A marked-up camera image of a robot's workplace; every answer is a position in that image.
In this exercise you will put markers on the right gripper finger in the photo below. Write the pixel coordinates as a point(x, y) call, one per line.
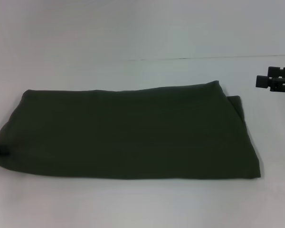
point(281, 71)
point(275, 84)

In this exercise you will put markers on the dark green shirt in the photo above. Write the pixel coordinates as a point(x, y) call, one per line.
point(133, 133)

